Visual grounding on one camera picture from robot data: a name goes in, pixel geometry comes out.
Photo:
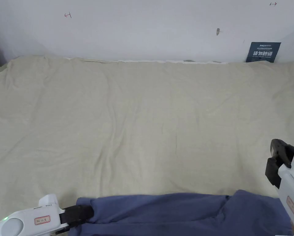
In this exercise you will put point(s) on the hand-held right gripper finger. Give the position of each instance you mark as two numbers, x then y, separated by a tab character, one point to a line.
283	152
272	172

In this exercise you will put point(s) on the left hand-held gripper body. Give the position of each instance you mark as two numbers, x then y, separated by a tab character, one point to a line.
26	220

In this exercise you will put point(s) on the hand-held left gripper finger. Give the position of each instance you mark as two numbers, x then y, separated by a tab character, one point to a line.
82	220
79	211

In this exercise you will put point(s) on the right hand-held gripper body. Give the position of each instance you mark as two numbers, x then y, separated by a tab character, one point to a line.
293	186

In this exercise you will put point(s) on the dark blue garment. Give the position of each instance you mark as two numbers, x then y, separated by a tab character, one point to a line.
166	216

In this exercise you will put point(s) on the dark blue sign card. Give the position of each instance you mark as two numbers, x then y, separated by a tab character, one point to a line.
263	52

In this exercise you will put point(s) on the bed with beige sheet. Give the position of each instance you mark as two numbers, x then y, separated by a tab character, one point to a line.
137	123

